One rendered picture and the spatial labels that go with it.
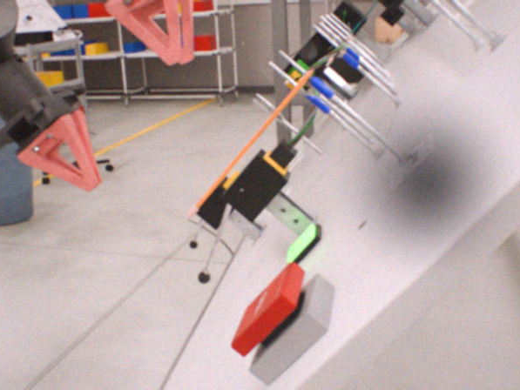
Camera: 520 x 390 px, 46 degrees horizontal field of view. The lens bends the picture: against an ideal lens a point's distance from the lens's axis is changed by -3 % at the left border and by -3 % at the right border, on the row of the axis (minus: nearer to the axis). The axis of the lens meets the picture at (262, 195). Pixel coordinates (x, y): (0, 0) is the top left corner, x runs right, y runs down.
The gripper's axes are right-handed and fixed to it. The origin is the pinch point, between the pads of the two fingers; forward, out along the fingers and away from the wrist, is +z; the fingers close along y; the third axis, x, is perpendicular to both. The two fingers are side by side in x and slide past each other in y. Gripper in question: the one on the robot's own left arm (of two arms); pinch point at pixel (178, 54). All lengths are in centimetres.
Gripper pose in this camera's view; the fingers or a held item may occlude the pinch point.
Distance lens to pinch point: 63.1
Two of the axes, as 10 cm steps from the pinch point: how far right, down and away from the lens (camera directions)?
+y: 1.0, -2.1, 9.7
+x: -9.0, 3.9, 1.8
